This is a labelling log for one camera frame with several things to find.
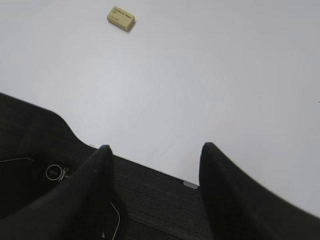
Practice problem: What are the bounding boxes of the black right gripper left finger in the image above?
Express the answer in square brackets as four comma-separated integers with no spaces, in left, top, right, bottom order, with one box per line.
[0,145,114,240]

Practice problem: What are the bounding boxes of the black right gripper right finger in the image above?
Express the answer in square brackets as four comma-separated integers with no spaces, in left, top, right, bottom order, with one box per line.
[199,142,320,240]

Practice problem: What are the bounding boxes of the yellow eraser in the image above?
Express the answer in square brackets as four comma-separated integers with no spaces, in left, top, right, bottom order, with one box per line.
[106,6,136,33]

